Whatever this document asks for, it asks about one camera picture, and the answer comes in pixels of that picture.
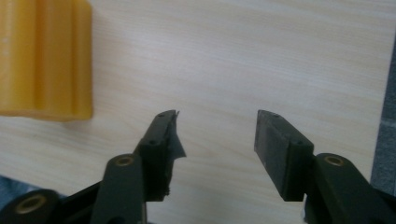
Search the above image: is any yellow ribbed plastic block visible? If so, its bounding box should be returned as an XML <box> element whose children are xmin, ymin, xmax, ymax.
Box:
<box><xmin>0</xmin><ymin>0</ymin><xmax>94</xmax><ymax>122</ymax></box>

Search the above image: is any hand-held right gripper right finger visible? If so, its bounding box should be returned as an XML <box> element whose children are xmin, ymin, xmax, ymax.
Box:
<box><xmin>253</xmin><ymin>109</ymin><xmax>316</xmax><ymax>203</ymax></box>

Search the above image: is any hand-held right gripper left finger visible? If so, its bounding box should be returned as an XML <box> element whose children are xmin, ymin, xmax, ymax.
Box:
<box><xmin>134</xmin><ymin>109</ymin><xmax>187</xmax><ymax>203</ymax></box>

